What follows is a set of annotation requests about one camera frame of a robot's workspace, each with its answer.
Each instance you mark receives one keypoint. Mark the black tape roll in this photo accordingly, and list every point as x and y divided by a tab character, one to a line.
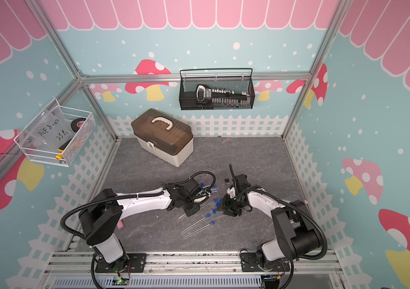
77	123

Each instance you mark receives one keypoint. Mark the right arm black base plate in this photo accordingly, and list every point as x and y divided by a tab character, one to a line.
256	262

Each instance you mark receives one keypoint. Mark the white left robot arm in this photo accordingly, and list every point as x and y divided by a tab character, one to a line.
96	221

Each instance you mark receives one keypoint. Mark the purple pink toy spatula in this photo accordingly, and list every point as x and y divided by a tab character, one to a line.
120	225

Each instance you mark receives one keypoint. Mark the white box with brown lid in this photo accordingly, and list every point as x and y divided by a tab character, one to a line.
165	137

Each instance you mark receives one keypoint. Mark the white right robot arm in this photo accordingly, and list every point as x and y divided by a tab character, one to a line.
298	236

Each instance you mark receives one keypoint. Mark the black wire wall basket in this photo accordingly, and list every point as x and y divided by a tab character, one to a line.
236	79

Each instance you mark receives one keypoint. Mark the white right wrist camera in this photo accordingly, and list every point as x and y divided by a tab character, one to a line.
239	184

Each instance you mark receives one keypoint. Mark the aluminium front rail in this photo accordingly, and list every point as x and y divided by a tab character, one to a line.
225	262

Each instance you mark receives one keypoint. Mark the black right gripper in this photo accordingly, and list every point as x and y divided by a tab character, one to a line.
225	206

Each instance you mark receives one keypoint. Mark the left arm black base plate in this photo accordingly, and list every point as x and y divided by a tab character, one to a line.
122	262

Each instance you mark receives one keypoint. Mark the yellow black utility knife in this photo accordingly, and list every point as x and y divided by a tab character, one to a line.
61	150

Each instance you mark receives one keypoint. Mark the clear and mesh wall bin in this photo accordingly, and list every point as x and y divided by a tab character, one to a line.
49	130

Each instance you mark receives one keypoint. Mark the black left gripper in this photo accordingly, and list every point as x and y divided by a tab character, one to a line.
192	211

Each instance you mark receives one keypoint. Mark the socket set in basket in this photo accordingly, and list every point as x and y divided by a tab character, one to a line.
222	98

